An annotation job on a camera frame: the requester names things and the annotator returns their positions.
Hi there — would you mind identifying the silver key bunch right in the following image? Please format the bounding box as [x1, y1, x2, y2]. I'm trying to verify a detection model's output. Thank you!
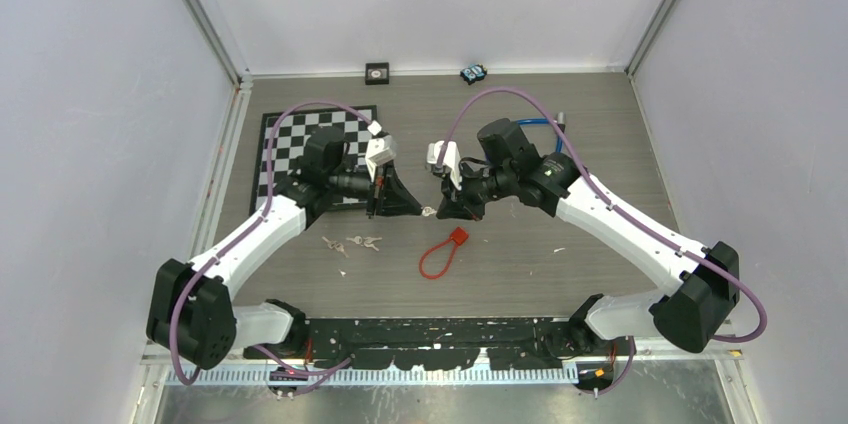
[346, 235, 382, 252]

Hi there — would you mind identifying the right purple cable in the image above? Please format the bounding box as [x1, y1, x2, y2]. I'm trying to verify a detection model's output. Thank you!
[433, 85, 769, 345]

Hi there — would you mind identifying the small black square box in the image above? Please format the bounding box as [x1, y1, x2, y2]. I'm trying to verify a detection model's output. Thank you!
[364, 62, 390, 85]

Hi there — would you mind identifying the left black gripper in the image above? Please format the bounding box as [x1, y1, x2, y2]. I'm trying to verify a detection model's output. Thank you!
[327, 160, 421, 220]

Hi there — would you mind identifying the purple cable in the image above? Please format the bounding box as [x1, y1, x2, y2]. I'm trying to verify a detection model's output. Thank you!
[433, 85, 769, 345]
[168, 100, 382, 387]

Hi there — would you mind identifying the blue cable lock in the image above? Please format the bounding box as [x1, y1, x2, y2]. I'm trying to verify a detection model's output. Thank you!
[516, 112, 567, 153]

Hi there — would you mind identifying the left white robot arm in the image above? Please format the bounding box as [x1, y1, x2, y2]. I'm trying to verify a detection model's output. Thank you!
[145, 123, 423, 370]

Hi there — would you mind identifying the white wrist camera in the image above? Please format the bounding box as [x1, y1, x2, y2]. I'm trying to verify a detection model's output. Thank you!
[425, 140, 462, 190]
[365, 134, 397, 181]

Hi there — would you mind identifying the silver key bunch left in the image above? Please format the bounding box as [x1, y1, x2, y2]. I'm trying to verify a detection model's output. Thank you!
[322, 236, 349, 258]

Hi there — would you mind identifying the red cable padlock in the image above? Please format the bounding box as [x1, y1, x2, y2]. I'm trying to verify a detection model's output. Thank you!
[417, 227, 471, 281]

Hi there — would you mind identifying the black white chessboard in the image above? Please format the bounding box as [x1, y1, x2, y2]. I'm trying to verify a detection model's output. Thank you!
[249, 108, 372, 214]

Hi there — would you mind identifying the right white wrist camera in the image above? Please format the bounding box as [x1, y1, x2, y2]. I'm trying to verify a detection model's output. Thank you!
[425, 140, 462, 190]

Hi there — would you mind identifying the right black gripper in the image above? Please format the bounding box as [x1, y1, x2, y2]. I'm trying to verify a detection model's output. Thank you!
[438, 159, 516, 221]

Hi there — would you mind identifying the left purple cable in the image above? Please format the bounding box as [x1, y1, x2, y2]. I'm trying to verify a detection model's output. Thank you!
[168, 100, 382, 387]

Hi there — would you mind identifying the silver key bunch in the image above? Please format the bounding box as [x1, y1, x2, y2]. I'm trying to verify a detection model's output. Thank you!
[346, 235, 382, 252]
[322, 236, 349, 258]

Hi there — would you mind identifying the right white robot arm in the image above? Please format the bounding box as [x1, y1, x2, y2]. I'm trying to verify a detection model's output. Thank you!
[426, 118, 739, 355]

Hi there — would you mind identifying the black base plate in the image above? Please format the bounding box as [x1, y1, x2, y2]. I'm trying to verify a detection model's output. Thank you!
[242, 316, 637, 373]

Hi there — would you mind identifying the small blue toy car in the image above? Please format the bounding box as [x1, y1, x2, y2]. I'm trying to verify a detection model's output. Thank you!
[459, 64, 488, 85]

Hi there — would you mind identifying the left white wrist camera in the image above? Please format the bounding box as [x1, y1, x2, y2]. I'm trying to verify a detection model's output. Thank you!
[365, 134, 397, 181]

